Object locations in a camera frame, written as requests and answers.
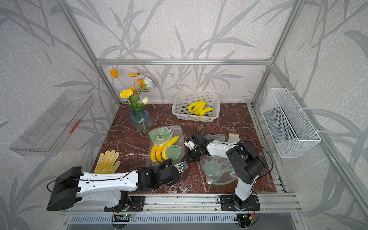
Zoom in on zip-top bag with bananas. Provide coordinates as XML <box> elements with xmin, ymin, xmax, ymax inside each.
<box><xmin>200</xmin><ymin>137</ymin><xmax>238</xmax><ymax>186</ymax></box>
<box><xmin>145</xmin><ymin>125</ymin><xmax>185</xmax><ymax>169</ymax></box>

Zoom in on yellow banana taken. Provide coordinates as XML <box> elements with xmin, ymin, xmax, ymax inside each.
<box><xmin>188</xmin><ymin>100</ymin><xmax>203</xmax><ymax>113</ymax></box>
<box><xmin>199</xmin><ymin>107</ymin><xmax>213</xmax><ymax>116</ymax></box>

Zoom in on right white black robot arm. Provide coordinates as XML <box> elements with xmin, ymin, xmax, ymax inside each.
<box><xmin>184</xmin><ymin>132</ymin><xmax>266</xmax><ymax>210</ymax></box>

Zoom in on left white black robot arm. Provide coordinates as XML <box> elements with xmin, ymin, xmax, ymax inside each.
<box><xmin>46</xmin><ymin>159</ymin><xmax>188</xmax><ymax>211</ymax></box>

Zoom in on left bag banana two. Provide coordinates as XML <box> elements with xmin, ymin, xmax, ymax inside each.
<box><xmin>162</xmin><ymin>145</ymin><xmax>168</xmax><ymax>161</ymax></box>

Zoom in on left bag banana three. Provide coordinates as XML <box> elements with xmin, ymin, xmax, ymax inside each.
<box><xmin>150</xmin><ymin>145</ymin><xmax>159</xmax><ymax>163</ymax></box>

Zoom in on left bag banana one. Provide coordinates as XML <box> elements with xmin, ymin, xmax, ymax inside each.
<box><xmin>156</xmin><ymin>136</ymin><xmax>179</xmax><ymax>154</ymax></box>

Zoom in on white work glove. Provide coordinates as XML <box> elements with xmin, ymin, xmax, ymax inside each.
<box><xmin>227</xmin><ymin>133</ymin><xmax>240</xmax><ymax>143</ymax></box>

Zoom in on yellow work glove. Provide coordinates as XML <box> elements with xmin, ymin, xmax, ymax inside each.
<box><xmin>94</xmin><ymin>150</ymin><xmax>121</xmax><ymax>174</ymax></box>

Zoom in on white plastic basket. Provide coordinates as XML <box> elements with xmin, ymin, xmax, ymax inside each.
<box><xmin>172</xmin><ymin>91</ymin><xmax>220</xmax><ymax>122</ymax></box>

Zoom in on blue glass vase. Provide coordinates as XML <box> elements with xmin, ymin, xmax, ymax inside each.
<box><xmin>131</xmin><ymin>109</ymin><xmax>152</xmax><ymax>132</ymax></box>

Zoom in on artificial flower bouquet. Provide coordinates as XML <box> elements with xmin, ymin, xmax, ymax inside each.
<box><xmin>110</xmin><ymin>69</ymin><xmax>153</xmax><ymax>112</ymax></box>

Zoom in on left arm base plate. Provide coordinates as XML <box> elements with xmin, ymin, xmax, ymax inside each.
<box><xmin>103</xmin><ymin>195</ymin><xmax>146</xmax><ymax>212</ymax></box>

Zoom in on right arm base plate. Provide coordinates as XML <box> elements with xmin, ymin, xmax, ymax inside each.
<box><xmin>217</xmin><ymin>194</ymin><xmax>260</xmax><ymax>211</ymax></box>

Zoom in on white wire mesh basket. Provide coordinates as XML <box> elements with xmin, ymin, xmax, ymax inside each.
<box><xmin>261</xmin><ymin>88</ymin><xmax>321</xmax><ymax>159</ymax></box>

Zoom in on aluminium front rail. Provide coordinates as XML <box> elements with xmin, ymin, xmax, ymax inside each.
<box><xmin>58</xmin><ymin>193</ymin><xmax>304</xmax><ymax>215</ymax></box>

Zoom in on clear acrylic wall shelf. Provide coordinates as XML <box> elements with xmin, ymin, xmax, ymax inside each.
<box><xmin>10</xmin><ymin>90</ymin><xmax>94</xmax><ymax>157</ymax></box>

